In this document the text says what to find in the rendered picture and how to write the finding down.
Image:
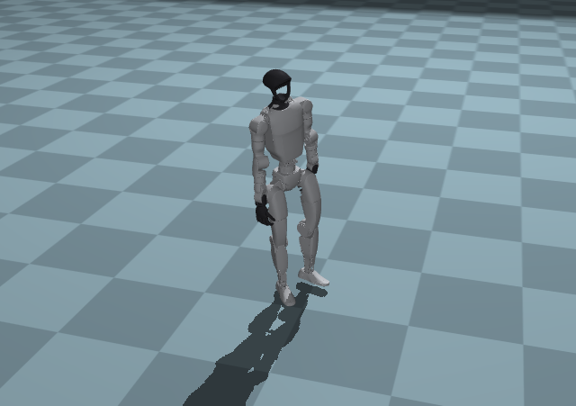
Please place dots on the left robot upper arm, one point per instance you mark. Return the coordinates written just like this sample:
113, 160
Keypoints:
310, 135

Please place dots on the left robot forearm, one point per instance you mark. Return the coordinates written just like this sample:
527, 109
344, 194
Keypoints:
312, 154

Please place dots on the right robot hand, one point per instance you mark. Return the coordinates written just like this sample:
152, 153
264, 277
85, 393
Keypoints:
262, 212

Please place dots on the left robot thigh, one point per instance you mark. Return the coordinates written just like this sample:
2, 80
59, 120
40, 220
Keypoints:
311, 203

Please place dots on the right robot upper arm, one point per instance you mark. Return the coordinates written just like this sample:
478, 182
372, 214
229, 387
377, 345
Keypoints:
258, 128

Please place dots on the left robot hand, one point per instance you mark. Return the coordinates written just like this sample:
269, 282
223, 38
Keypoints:
314, 170

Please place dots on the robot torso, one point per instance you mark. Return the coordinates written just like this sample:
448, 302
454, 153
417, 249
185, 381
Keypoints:
284, 140

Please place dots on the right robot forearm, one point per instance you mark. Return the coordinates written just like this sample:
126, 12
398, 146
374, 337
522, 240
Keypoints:
259, 181

